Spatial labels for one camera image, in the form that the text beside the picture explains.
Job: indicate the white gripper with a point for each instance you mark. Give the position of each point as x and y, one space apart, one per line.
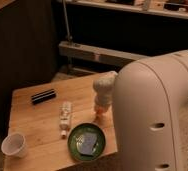
102 99

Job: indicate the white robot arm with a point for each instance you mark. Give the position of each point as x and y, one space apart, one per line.
145 97

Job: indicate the green bowl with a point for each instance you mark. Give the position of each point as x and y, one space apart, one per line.
74 137

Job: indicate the blue sponge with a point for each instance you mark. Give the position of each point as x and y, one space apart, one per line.
86 143

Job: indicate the white squeeze bottle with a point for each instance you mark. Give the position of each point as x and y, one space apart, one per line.
65 118

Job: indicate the wooden table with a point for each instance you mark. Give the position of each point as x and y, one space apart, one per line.
47 150

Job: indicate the black striped box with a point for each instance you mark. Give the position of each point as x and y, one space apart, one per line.
43 96

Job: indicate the grey metal shelf beam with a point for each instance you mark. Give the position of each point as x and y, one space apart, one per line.
97 54

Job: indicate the metal pole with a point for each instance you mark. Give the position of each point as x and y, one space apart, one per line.
69 37

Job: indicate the upper cluttered shelf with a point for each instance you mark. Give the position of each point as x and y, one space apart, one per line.
144 8

